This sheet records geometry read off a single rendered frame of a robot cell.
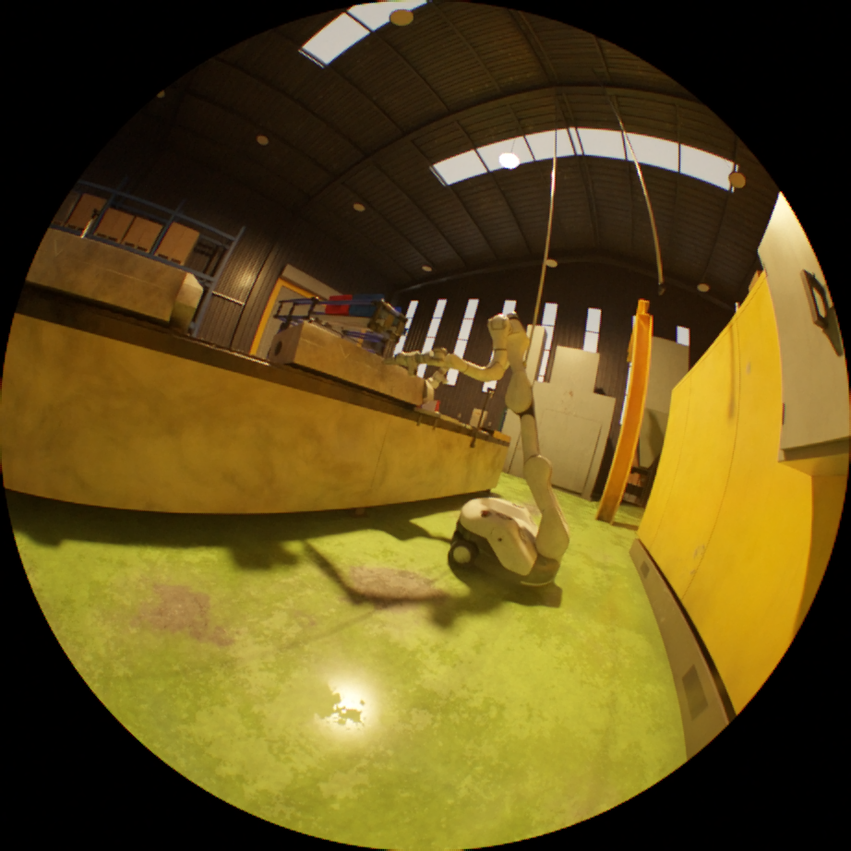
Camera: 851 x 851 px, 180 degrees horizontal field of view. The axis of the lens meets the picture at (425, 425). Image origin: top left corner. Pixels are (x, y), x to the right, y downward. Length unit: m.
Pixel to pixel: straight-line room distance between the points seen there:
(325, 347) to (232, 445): 0.62
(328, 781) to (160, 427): 1.15
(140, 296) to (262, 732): 1.28
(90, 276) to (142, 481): 0.77
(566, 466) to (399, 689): 6.57
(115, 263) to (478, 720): 1.79
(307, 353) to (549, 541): 1.52
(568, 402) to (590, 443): 1.19
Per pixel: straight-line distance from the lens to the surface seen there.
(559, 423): 7.12
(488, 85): 9.43
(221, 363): 1.14
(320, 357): 1.31
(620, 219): 11.89
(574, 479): 7.01
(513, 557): 1.43
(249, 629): 0.94
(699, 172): 10.12
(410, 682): 0.91
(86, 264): 1.26
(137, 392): 1.14
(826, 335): 0.92
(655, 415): 8.75
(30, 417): 1.32
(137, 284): 1.17
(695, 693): 1.35
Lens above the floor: 0.73
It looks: 1 degrees down
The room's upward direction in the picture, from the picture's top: 17 degrees clockwise
